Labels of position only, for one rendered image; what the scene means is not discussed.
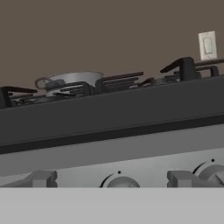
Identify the black and silver stove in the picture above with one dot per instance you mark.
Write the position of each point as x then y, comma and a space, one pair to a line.
116, 116

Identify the silver cooking pot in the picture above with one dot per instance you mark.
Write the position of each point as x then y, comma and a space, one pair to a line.
76, 79

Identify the silver stove knob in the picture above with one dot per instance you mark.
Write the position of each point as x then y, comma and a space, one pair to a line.
214, 175
121, 182

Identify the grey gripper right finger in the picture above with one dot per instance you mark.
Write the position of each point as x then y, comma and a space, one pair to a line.
182, 179

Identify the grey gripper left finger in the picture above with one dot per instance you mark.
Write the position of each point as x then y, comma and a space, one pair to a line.
40, 179

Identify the white wall switch plate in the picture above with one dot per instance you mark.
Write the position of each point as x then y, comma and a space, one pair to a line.
207, 45

